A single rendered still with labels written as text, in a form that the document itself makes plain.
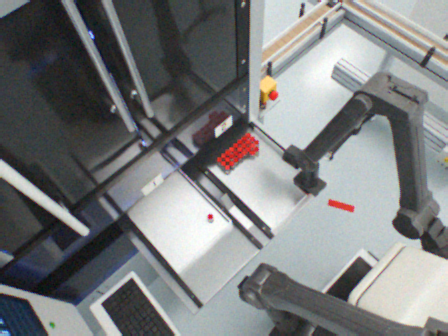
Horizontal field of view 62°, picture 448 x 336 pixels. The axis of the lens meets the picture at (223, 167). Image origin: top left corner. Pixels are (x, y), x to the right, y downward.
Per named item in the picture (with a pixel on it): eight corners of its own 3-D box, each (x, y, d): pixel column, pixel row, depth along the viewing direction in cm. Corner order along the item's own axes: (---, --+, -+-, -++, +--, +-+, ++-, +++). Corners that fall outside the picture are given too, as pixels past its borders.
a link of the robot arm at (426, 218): (436, 245, 95) (447, 230, 97) (418, 215, 92) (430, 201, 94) (405, 239, 103) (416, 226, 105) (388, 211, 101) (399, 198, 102)
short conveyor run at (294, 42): (243, 109, 164) (243, 86, 150) (219, 89, 169) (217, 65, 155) (343, 27, 182) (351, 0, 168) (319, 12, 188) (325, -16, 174)
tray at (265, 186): (208, 171, 147) (207, 167, 144) (254, 131, 154) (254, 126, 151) (270, 231, 135) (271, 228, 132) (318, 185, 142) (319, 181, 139)
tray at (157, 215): (121, 207, 142) (118, 204, 139) (173, 165, 149) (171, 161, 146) (178, 273, 130) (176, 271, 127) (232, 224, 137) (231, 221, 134)
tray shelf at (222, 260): (112, 218, 142) (110, 216, 141) (243, 110, 161) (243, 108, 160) (194, 315, 125) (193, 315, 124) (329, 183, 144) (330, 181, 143)
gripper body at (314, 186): (304, 170, 135) (304, 158, 129) (327, 186, 130) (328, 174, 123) (292, 181, 133) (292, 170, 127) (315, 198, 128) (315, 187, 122)
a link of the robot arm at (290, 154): (306, 164, 113) (324, 146, 116) (277, 145, 119) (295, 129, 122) (305, 185, 123) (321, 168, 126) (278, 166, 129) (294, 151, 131)
